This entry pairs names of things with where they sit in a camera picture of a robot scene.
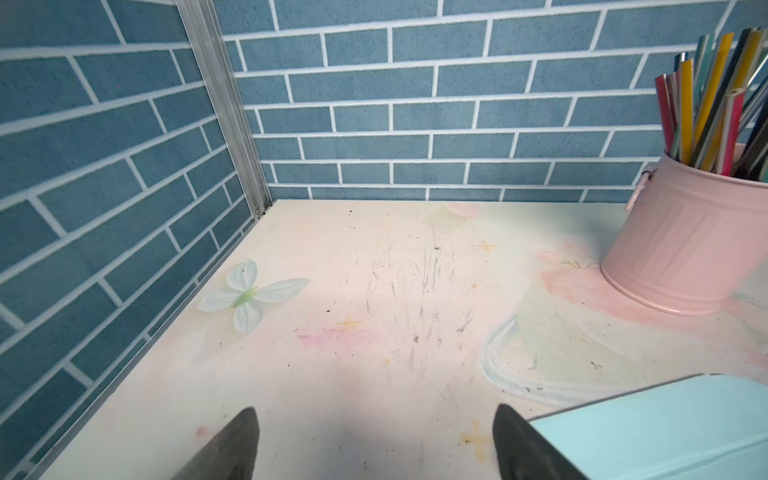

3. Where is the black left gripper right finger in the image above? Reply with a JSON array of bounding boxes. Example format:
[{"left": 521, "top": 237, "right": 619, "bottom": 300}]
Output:
[{"left": 492, "top": 404, "right": 587, "bottom": 480}]

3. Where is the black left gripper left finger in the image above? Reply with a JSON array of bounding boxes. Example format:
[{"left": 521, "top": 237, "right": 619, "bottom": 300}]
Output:
[{"left": 172, "top": 407, "right": 260, "bottom": 480}]

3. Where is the light blue paper box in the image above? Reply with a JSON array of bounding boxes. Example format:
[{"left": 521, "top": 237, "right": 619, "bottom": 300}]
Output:
[{"left": 532, "top": 375, "right": 767, "bottom": 479}]

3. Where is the pink metal pencil bucket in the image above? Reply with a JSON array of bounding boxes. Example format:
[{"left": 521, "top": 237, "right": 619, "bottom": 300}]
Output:
[{"left": 600, "top": 155, "right": 767, "bottom": 316}]

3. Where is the bundle of coloured pencils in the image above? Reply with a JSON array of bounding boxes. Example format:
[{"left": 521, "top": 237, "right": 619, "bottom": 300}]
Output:
[{"left": 654, "top": 27, "right": 767, "bottom": 184}]

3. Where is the left aluminium corner post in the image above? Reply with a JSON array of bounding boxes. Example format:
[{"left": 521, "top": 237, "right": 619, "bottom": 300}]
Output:
[{"left": 176, "top": 0, "right": 272, "bottom": 220}]

